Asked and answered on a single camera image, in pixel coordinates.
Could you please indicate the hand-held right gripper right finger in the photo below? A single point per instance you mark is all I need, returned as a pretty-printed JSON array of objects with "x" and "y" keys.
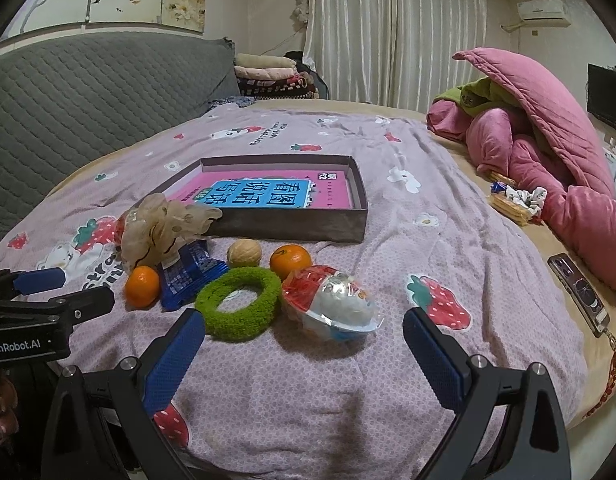
[{"x": 435, "y": 360}]

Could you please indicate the beige organza scrunchie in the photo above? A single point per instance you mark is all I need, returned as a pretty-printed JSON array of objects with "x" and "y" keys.
[{"x": 158, "y": 230}]

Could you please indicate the smartphone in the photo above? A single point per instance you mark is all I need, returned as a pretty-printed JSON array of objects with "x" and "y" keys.
[{"x": 578, "y": 292}]

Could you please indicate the white air conditioner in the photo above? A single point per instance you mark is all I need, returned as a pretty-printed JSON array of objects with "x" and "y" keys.
[{"x": 543, "y": 12}]

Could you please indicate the white curtain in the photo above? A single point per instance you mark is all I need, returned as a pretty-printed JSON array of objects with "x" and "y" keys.
[{"x": 388, "y": 35}]

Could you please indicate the blue snack packet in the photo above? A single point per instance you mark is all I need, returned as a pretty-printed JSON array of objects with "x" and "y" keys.
[{"x": 188, "y": 275}]

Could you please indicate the walnut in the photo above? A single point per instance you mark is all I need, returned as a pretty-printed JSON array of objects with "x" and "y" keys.
[{"x": 244, "y": 254}]

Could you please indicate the beige folded blanket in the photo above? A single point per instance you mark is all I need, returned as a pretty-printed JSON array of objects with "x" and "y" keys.
[{"x": 263, "y": 60}]

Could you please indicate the dark checkered folded blanket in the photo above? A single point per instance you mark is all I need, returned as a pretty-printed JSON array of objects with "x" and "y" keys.
[{"x": 278, "y": 87}]

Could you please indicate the grey quilted headboard cover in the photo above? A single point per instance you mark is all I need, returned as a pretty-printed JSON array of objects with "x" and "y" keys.
[{"x": 88, "y": 100}]

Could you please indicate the plastic toy egg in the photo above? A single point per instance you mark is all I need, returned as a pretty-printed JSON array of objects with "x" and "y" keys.
[
  {"x": 124, "y": 225},
  {"x": 328, "y": 305}
]

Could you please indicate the pink folded blanket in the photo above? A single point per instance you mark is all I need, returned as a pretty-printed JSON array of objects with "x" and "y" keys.
[{"x": 265, "y": 73}]

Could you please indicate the white floral scrunchie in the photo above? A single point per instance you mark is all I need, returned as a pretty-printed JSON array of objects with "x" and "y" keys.
[{"x": 523, "y": 195}]

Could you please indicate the purple strawberry printed blanket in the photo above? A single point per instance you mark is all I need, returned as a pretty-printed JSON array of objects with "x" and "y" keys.
[{"x": 338, "y": 400}]

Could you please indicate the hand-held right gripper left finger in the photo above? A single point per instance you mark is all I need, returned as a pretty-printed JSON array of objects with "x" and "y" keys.
[{"x": 173, "y": 360}]

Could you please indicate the green blanket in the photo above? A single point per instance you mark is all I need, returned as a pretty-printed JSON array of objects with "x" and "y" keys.
[{"x": 483, "y": 92}]

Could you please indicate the blue candy wrapper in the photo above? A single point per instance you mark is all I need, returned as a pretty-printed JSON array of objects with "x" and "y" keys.
[{"x": 498, "y": 187}]

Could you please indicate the black television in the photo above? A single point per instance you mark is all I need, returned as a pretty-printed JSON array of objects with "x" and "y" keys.
[{"x": 608, "y": 95}]

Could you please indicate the person's left hand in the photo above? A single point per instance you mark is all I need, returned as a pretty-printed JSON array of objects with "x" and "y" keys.
[{"x": 5, "y": 422}]

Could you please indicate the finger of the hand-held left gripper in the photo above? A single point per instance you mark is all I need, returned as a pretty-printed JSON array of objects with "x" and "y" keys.
[
  {"x": 63, "y": 305},
  {"x": 38, "y": 280}
]

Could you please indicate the blue patterned cloth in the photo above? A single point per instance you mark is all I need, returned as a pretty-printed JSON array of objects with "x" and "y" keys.
[{"x": 228, "y": 102}]

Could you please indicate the orange tangerine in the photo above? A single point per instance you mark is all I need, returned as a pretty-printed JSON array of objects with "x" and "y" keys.
[
  {"x": 142, "y": 287},
  {"x": 290, "y": 260}
]

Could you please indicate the pink quilt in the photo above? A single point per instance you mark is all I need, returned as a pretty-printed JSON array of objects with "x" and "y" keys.
[{"x": 538, "y": 105}]

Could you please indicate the pink and blue book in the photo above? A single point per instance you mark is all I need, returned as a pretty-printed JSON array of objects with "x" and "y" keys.
[{"x": 333, "y": 190}]

